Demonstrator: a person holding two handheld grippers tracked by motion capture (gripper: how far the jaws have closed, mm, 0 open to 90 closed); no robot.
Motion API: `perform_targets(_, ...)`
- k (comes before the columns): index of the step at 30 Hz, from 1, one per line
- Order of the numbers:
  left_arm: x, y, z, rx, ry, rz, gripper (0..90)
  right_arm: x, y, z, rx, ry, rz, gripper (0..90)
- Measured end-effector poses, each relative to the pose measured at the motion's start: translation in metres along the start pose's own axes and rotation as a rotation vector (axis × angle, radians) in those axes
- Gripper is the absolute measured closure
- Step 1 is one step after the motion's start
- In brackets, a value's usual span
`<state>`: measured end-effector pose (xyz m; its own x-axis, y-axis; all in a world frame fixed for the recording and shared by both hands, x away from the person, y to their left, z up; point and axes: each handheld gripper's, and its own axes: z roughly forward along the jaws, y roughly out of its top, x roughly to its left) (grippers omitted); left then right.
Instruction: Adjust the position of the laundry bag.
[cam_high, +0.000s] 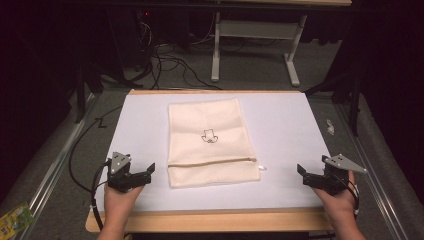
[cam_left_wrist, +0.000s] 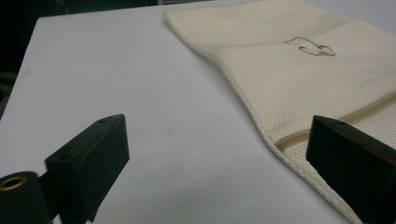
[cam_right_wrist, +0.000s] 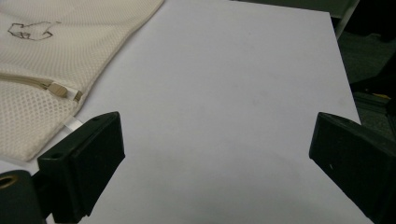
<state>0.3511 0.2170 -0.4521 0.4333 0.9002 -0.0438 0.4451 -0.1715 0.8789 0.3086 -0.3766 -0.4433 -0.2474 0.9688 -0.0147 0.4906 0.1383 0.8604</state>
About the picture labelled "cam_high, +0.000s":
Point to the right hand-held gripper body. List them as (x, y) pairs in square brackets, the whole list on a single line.
[(340, 163)]

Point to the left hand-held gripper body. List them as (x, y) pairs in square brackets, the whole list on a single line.
[(119, 163)]

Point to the person's left hand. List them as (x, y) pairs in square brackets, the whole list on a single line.
[(116, 206)]

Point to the person's right hand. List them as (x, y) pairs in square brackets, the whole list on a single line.
[(340, 206)]

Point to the small clear plastic scrap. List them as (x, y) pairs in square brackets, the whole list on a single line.
[(330, 127)]

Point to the white table sheet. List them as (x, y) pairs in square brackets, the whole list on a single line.
[(283, 133)]

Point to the cream cloth zipper bag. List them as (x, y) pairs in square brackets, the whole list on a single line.
[(206, 156)]

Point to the black metal stand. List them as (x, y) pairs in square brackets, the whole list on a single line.
[(355, 100), (81, 93)]

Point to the green printed packet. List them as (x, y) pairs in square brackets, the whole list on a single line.
[(13, 221)]

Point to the dark computer tower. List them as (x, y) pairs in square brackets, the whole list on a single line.
[(143, 36)]

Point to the silver metal floor rail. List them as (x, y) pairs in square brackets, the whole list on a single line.
[(370, 173), (53, 170)]

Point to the white metal desk frame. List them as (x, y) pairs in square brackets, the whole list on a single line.
[(256, 29)]

